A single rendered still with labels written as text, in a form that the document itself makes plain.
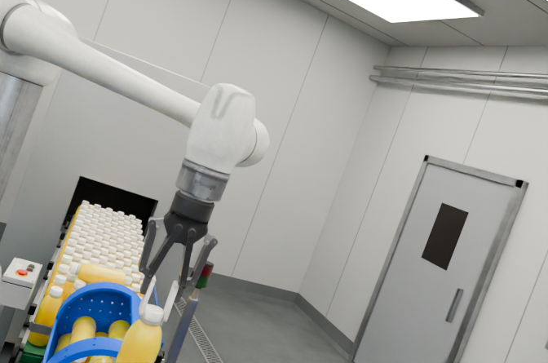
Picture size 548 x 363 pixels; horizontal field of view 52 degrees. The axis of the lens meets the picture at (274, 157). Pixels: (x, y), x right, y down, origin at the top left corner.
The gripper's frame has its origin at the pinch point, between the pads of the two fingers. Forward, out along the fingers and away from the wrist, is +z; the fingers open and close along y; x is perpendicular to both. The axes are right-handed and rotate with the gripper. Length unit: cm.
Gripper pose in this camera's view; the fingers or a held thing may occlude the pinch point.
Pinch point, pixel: (158, 298)
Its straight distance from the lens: 108.5
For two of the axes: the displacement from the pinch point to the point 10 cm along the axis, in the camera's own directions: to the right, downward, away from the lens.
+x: -2.5, -1.3, 9.6
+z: -3.5, 9.4, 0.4
